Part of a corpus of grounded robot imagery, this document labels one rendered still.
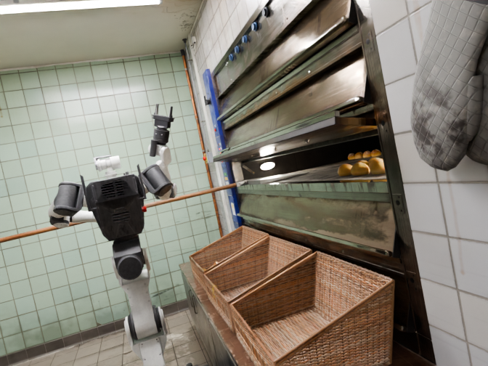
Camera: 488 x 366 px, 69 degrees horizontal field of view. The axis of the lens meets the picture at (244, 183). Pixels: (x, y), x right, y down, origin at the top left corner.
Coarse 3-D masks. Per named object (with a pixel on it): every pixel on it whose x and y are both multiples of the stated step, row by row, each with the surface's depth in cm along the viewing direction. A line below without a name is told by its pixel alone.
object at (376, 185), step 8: (248, 184) 259; (256, 184) 242; (264, 184) 227; (272, 184) 214; (280, 184) 203; (288, 184) 193; (296, 184) 183; (304, 184) 175; (312, 184) 167; (320, 184) 160; (328, 184) 153; (336, 184) 147; (344, 184) 142; (352, 184) 137; (360, 184) 132; (368, 184) 128; (376, 184) 123; (384, 184) 119; (376, 192) 124; (384, 192) 120
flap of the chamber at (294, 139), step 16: (304, 128) 133; (320, 128) 122; (336, 128) 121; (352, 128) 121; (368, 128) 122; (256, 144) 184; (272, 144) 165; (288, 144) 166; (304, 144) 167; (224, 160) 272; (240, 160) 275
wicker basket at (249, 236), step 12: (240, 228) 285; (252, 228) 265; (216, 240) 279; (228, 240) 282; (240, 240) 285; (252, 240) 261; (204, 252) 276; (216, 252) 279; (228, 252) 282; (240, 252) 228; (192, 264) 263; (204, 264) 276; (216, 264) 223; (228, 276) 226; (204, 288) 233; (228, 288) 225
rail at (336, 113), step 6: (330, 114) 115; (336, 114) 113; (312, 120) 127; (318, 120) 123; (324, 120) 120; (294, 126) 141; (300, 126) 136; (282, 132) 152; (288, 132) 147; (264, 138) 173; (270, 138) 166; (246, 144) 201; (252, 144) 191; (234, 150) 225; (216, 156) 271
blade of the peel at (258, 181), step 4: (308, 172) 244; (268, 176) 294; (272, 176) 284; (276, 176) 274; (280, 176) 262; (284, 176) 239; (288, 176) 240; (248, 180) 289; (252, 180) 290; (256, 180) 240; (260, 180) 234; (264, 180) 235; (268, 180) 236; (272, 180) 236; (276, 180) 237
